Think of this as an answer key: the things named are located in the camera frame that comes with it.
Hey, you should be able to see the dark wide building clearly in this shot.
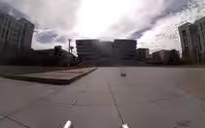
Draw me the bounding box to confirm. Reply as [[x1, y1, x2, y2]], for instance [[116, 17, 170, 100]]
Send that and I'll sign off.
[[75, 38, 138, 67]]

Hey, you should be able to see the pale lamp pole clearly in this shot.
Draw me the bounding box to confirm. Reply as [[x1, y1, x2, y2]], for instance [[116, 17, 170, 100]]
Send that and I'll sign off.
[[67, 38, 74, 69]]

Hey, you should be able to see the low building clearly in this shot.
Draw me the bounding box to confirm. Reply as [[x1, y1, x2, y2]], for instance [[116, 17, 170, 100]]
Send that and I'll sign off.
[[135, 47, 181, 65], [29, 45, 79, 67]]

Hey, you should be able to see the grey concrete slab plaza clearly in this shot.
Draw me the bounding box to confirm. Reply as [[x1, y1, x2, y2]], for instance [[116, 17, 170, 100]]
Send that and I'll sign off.
[[0, 65, 205, 128]]

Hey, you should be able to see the raised paved platform with kerb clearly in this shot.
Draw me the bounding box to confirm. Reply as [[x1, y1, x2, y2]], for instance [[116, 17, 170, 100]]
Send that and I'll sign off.
[[0, 65, 99, 86]]

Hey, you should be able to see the grey multi-storey building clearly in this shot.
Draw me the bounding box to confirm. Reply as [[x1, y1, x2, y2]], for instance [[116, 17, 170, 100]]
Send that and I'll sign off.
[[0, 3, 36, 66], [177, 11, 205, 65]]

